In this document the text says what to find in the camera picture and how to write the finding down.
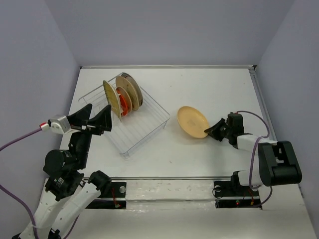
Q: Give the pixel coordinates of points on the orange round plate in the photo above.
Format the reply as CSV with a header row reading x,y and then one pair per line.
x,y
123,104

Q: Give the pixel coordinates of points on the small beige flower plate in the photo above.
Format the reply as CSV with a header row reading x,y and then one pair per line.
x,y
127,95

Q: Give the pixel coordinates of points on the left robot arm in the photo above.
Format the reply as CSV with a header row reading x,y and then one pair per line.
x,y
59,205

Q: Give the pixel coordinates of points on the large yellow round plate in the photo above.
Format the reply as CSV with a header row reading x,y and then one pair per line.
x,y
192,121

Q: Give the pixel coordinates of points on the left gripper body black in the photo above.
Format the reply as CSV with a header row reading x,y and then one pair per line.
x,y
88,130

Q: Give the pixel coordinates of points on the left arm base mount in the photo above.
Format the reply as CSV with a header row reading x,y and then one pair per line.
x,y
114,199

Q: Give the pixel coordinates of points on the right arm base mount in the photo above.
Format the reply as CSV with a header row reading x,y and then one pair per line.
x,y
229,196

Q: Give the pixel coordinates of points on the clear wire dish rack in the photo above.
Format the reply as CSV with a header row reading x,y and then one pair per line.
x,y
136,127

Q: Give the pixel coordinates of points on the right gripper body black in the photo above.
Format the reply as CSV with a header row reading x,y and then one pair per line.
x,y
229,130

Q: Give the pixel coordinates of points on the yellow bamboo pattern plate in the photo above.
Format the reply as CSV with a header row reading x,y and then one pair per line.
x,y
113,99

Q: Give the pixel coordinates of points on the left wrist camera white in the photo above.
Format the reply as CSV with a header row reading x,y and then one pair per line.
x,y
58,124

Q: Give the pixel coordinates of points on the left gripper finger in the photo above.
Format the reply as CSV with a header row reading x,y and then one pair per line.
x,y
81,117
103,120

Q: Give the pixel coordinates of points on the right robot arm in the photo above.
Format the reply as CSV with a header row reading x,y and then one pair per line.
x,y
272,163

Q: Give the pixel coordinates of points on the beige floral square plate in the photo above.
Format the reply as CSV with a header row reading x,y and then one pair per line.
x,y
130,89

